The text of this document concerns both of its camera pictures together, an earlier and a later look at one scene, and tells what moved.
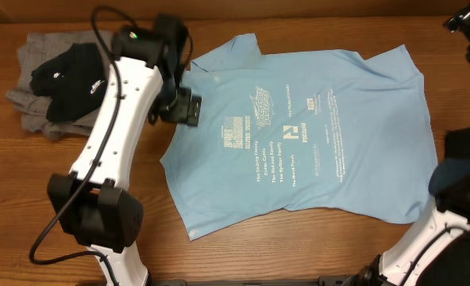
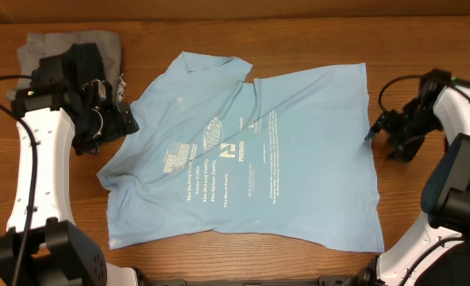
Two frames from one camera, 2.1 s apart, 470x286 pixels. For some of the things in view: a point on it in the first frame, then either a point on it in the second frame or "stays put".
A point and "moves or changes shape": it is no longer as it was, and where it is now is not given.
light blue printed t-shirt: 334,132 moves or changes shape
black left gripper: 186,110 to 116,127
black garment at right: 465,264 stays put
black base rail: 331,280 stays put
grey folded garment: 38,48 stays put
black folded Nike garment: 75,80 stays put
